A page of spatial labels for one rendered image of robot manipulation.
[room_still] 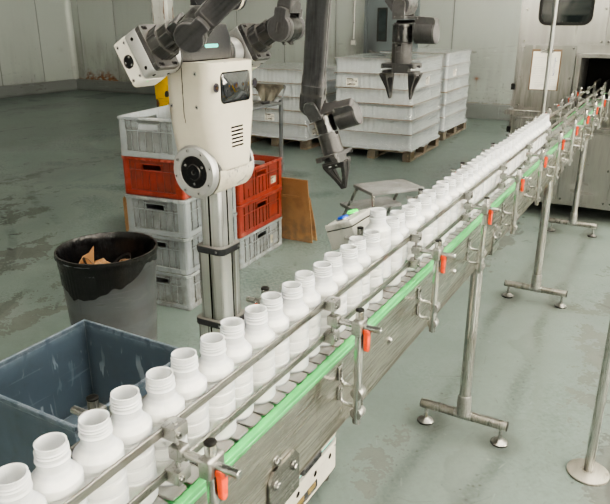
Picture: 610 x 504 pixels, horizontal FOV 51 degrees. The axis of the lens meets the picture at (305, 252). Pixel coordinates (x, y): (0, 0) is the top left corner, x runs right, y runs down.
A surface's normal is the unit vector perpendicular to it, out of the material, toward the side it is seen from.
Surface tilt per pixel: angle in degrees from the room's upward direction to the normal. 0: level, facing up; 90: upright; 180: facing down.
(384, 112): 90
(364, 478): 0
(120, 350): 90
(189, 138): 101
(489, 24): 90
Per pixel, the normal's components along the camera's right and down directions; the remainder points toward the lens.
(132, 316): 0.64, 0.32
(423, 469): 0.00, -0.94
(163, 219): -0.38, 0.31
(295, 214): -0.46, 0.47
